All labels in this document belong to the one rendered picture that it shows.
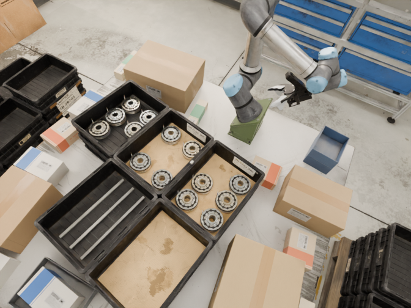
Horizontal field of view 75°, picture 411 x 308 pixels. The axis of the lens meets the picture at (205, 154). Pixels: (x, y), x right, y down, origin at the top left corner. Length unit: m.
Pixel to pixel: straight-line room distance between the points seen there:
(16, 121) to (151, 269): 1.58
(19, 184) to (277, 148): 1.34
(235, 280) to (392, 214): 1.86
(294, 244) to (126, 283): 0.75
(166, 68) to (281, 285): 1.27
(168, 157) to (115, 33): 2.39
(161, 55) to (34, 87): 1.04
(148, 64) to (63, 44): 1.92
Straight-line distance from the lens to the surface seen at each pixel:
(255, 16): 1.17
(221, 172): 1.34
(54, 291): 1.32
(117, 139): 1.46
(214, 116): 1.70
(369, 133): 3.10
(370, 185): 2.76
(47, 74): 2.43
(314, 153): 1.58
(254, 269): 1.16
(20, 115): 2.38
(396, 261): 1.97
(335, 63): 1.31
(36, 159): 1.58
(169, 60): 1.73
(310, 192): 1.39
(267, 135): 1.69
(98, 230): 1.28
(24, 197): 1.41
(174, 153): 1.38
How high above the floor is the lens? 2.01
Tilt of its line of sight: 59 degrees down
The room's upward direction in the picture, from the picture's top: 9 degrees clockwise
